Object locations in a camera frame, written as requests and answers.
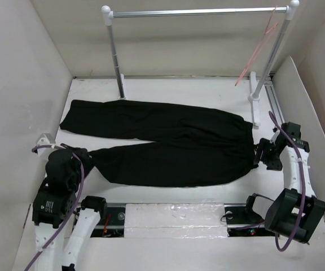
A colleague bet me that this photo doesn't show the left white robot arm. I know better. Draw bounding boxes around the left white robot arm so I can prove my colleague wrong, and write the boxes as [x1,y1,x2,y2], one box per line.
[26,145,108,270]

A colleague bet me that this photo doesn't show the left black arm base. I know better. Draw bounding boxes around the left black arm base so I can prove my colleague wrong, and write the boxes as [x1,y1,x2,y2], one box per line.
[90,203,126,238]

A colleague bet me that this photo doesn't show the white and silver clothes rack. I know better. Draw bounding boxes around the white and silver clothes rack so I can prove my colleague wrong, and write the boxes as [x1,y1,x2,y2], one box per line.
[100,1,302,128]

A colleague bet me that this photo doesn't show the white foam block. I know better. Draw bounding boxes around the white foam block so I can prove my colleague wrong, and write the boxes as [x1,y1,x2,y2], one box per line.
[124,203,228,239]

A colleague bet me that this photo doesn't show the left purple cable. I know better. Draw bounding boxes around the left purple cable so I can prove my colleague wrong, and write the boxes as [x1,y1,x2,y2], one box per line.
[24,143,86,271]

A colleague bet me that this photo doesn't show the pink wire hanger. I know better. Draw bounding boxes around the pink wire hanger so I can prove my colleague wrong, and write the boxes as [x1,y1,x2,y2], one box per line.
[235,6,279,86]

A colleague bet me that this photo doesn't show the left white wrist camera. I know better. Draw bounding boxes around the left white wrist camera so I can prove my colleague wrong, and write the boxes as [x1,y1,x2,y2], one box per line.
[36,133,55,159]

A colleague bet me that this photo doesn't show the black trousers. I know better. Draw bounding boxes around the black trousers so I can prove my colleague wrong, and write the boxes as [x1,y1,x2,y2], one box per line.
[60,100,255,187]

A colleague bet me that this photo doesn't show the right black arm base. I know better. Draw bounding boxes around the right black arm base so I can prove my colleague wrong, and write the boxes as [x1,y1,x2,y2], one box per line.
[221,204,274,237]

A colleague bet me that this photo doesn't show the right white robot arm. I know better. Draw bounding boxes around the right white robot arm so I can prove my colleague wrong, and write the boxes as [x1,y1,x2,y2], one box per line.
[243,122,325,243]

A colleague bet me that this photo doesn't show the aluminium rail right side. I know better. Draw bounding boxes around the aluminium rail right side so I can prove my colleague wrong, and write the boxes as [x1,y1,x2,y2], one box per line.
[265,76,285,125]

